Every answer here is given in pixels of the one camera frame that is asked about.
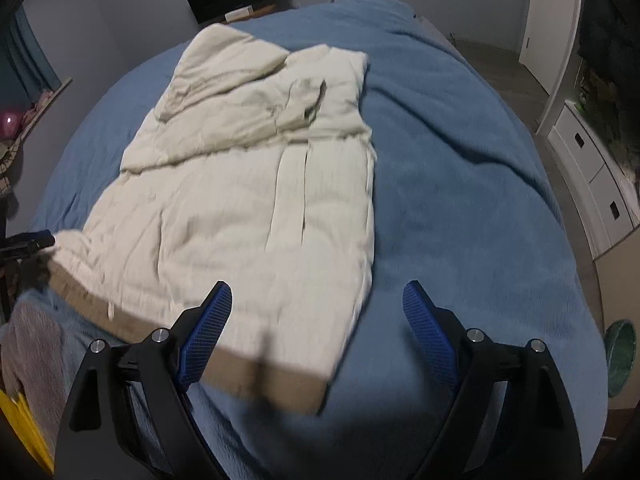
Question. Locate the white door with handle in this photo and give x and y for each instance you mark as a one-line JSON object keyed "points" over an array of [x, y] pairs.
{"points": [[550, 30]]}

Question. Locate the white drawer cabinet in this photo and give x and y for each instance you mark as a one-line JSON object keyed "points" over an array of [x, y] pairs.
{"points": [[605, 199]]}

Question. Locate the white box on desk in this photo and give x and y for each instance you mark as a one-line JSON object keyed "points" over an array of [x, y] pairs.
{"points": [[239, 15]]}

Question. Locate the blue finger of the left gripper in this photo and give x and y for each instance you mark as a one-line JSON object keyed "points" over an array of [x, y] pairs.
{"points": [[37, 240]]}

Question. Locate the yellow plastic bag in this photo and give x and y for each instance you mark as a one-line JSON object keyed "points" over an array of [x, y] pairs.
{"points": [[23, 423]]}

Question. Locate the green round bowl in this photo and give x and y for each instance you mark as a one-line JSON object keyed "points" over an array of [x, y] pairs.
{"points": [[620, 341]]}

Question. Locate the cream hooded puffer jacket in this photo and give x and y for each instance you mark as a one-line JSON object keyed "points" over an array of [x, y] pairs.
{"points": [[254, 168]]}

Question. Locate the wooden shelf at left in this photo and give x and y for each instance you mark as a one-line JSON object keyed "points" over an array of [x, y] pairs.
{"points": [[33, 116]]}

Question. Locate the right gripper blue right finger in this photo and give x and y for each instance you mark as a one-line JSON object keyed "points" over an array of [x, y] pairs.
{"points": [[509, 416]]}

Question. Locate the blue fleece bed blanket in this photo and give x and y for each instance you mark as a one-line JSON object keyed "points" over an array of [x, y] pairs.
{"points": [[462, 205]]}

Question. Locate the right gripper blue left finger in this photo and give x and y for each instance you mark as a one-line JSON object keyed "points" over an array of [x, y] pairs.
{"points": [[100, 437]]}

